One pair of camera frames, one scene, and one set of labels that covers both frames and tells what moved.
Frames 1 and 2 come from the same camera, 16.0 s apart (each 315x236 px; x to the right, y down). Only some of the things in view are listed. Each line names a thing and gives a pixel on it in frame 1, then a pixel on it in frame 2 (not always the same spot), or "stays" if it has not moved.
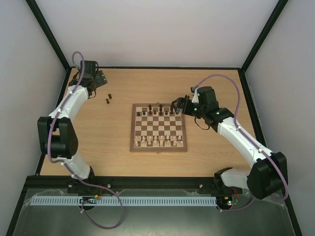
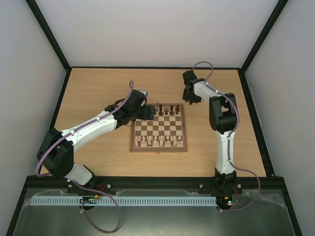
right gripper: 183,105 to 188,96
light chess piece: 161,141 stays
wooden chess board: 157,127 stays
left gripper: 102,80 to 145,114
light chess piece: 149,142 stays
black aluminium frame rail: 151,182 stays
